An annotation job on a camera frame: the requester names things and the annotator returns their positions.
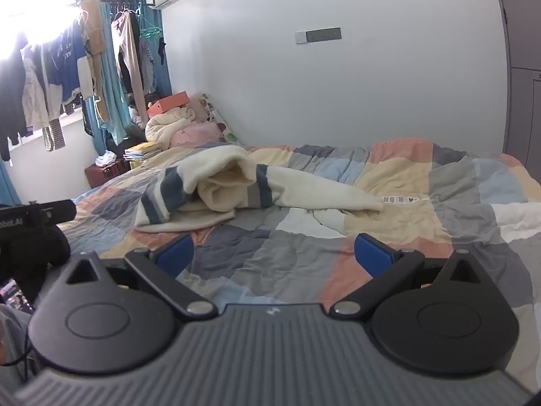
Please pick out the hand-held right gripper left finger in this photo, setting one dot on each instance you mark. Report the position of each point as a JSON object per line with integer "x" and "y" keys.
{"x": 175, "y": 254}

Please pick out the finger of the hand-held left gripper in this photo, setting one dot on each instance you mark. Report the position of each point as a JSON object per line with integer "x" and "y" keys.
{"x": 53, "y": 211}

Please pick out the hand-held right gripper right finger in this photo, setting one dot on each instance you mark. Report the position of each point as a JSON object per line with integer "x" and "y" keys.
{"x": 372, "y": 256}

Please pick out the cream striped sweater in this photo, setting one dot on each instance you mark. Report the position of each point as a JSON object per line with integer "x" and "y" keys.
{"x": 304, "y": 190}

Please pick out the row of hanging clothes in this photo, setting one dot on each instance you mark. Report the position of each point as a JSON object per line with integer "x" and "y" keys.
{"x": 63, "y": 63}

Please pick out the green clothes hanger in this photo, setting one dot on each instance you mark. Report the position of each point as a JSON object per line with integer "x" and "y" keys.
{"x": 151, "y": 31}

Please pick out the red-brown trunk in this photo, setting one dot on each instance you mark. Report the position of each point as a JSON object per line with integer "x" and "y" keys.
{"x": 105, "y": 175}

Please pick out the crumpled white cloth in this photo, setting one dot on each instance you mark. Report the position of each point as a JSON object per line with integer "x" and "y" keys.
{"x": 105, "y": 158}

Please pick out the person's grey clothing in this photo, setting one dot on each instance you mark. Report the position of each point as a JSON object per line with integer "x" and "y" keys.
{"x": 12, "y": 338}

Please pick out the patchwork quilt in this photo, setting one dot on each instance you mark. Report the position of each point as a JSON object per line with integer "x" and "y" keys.
{"x": 465, "y": 203}

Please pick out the stack of books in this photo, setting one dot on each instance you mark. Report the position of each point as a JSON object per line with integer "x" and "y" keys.
{"x": 143, "y": 151}

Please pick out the pink pillow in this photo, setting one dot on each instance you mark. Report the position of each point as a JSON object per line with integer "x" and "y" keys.
{"x": 198, "y": 135}

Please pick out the rolled cream duvet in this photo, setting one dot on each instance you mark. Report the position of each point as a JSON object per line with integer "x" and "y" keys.
{"x": 167, "y": 129}

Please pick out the white dotted pillow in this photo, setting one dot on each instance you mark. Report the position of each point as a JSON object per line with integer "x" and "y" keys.
{"x": 224, "y": 127}

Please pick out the beige plush toy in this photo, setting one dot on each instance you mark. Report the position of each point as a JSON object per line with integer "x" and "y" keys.
{"x": 198, "y": 110}

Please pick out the orange shoe box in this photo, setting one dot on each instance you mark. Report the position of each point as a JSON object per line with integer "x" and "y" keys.
{"x": 169, "y": 103}

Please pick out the grey door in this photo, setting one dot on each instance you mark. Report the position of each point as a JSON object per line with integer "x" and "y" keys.
{"x": 524, "y": 29}

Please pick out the white wall switch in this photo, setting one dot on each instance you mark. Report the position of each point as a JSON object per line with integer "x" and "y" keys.
{"x": 301, "y": 37}

